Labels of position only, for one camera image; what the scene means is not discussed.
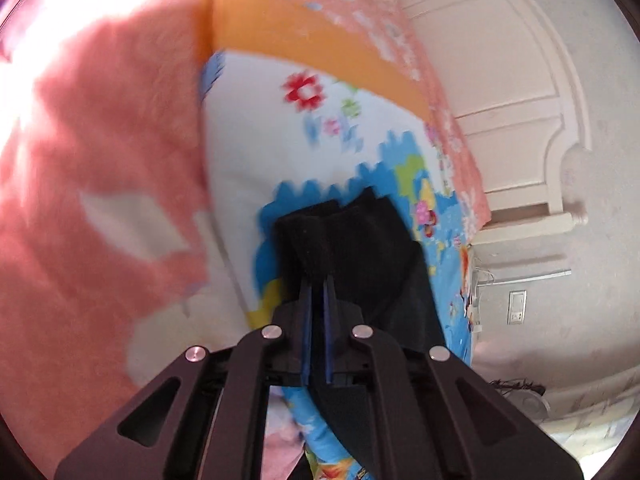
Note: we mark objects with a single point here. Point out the pink blanket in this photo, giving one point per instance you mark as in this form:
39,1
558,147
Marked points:
100,160

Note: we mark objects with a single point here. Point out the white wall socket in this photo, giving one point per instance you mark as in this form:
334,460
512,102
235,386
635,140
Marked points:
517,306

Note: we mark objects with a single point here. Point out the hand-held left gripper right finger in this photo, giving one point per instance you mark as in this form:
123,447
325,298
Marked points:
328,320

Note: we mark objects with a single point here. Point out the white wooden headboard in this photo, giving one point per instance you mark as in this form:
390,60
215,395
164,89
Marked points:
500,60

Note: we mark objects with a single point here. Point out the colourful printed bed sheet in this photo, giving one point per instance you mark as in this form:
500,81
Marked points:
250,150

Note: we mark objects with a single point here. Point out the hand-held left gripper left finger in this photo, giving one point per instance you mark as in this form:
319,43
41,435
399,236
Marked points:
306,320

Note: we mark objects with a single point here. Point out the metal rod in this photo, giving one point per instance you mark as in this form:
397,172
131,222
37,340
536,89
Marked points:
530,278

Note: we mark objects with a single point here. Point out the silver round fan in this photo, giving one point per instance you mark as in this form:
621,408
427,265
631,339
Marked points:
531,402

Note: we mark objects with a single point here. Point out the black pants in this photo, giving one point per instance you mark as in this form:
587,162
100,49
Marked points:
365,250

